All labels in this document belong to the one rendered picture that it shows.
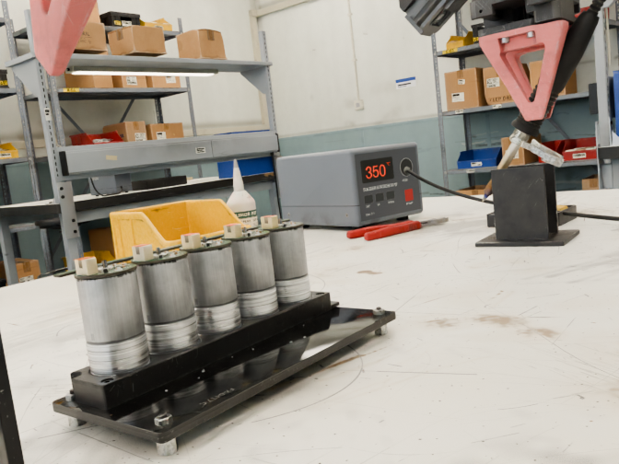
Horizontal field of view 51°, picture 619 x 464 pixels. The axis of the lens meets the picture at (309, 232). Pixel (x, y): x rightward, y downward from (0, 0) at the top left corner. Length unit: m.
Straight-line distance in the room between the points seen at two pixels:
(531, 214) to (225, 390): 0.37
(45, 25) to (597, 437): 0.20
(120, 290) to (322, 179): 0.54
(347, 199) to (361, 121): 5.24
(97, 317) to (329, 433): 0.10
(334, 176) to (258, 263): 0.45
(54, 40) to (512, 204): 0.46
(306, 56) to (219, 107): 0.96
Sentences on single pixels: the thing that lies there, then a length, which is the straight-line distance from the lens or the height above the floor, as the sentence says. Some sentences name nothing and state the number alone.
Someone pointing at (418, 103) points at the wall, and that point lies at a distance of 5.66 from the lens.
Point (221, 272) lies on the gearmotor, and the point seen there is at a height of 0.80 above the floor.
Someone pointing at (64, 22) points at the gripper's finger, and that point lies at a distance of 0.18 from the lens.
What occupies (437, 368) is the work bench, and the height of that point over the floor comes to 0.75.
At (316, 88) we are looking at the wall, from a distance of 6.30.
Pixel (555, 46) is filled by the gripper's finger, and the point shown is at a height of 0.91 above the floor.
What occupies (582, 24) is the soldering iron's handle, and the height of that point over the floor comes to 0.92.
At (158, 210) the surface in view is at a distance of 0.75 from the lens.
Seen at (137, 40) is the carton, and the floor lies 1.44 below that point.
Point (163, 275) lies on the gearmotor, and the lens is 0.29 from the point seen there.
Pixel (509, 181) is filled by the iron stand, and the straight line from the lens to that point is 0.58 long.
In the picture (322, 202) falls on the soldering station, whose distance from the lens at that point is 0.79.
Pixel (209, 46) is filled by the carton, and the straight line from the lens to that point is 3.47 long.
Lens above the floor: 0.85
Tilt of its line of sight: 7 degrees down
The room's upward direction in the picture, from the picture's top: 7 degrees counter-clockwise
